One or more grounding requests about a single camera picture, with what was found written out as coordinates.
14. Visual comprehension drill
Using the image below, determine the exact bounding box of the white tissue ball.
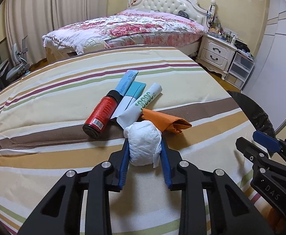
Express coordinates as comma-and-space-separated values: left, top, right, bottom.
123, 120, 162, 168

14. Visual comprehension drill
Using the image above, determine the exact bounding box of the black lined trash bin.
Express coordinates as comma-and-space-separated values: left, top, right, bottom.
227, 91, 276, 138

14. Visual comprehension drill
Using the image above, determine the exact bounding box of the white wardrobe door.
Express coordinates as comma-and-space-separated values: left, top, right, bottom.
242, 0, 286, 132

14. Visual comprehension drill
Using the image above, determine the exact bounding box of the striped bed sheet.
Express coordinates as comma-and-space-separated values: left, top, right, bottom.
0, 46, 271, 234

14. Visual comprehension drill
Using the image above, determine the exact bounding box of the plastic drawer unit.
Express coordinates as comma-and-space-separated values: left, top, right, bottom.
225, 50, 255, 90

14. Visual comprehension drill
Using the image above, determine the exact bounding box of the red spray can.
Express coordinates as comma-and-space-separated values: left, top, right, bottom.
82, 90, 123, 138

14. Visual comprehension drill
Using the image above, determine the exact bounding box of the white nightstand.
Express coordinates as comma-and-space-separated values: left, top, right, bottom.
195, 34, 238, 80

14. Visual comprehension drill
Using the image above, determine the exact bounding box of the white rolled paper tube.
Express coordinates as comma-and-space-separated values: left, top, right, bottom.
116, 83, 162, 129

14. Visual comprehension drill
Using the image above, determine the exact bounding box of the nightstand clutter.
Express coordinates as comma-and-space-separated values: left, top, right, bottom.
206, 0, 254, 60

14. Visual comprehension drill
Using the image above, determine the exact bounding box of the teal white box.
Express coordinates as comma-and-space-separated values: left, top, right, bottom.
111, 81, 146, 121

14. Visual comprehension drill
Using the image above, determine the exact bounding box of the light blue long box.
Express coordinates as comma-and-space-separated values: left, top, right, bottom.
115, 70, 138, 96

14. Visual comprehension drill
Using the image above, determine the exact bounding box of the grey desk chair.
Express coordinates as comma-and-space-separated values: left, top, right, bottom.
6, 36, 30, 81

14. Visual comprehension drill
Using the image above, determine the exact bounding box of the white tufted headboard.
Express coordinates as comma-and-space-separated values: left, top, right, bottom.
128, 0, 216, 27

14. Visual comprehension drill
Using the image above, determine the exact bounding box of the floral bed quilt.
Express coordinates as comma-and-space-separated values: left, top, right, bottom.
42, 9, 205, 55

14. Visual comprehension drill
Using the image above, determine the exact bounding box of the beige curtain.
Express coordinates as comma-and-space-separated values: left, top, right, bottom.
5, 0, 108, 64

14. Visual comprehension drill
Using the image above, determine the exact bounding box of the white bed frame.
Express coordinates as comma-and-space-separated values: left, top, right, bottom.
44, 39, 201, 64

